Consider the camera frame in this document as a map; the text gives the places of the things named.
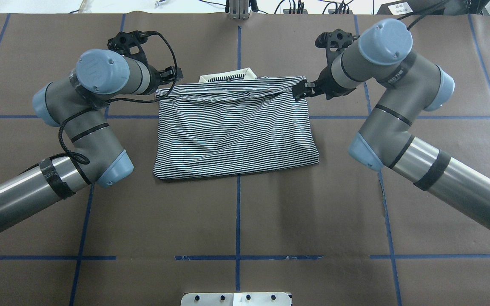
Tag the aluminium frame post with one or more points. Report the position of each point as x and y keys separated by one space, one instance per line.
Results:
x=237 y=9

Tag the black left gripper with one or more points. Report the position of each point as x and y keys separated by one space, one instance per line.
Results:
x=154 y=78

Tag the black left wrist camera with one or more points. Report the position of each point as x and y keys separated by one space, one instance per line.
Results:
x=129 y=44

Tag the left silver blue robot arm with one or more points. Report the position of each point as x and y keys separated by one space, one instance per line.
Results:
x=91 y=153

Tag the navy white striped polo shirt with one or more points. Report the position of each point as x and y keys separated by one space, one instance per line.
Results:
x=225 y=128

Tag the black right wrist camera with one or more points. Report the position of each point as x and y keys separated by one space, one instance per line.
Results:
x=337 y=39

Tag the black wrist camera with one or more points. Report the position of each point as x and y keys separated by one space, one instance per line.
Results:
x=129 y=44
x=337 y=39

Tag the white camera mast post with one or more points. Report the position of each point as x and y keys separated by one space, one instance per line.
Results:
x=268 y=298

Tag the brown paper table cover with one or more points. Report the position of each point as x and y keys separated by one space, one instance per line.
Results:
x=334 y=233

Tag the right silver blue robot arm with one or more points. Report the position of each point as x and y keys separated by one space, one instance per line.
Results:
x=413 y=85

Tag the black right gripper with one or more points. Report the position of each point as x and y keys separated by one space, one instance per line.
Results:
x=326 y=86

